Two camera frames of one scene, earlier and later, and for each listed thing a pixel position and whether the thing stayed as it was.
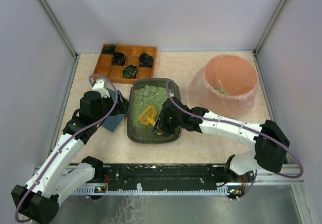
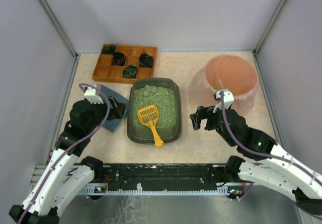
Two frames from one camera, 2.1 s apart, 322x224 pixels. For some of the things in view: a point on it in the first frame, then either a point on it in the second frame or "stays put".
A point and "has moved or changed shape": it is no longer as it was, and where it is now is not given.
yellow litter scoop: (148, 116) has moved or changed shape
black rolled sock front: (129, 71) stays put
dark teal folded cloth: (113, 120) stays put
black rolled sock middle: (118, 59) stays put
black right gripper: (164, 121) -> (206, 118)
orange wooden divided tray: (125, 64) stays put
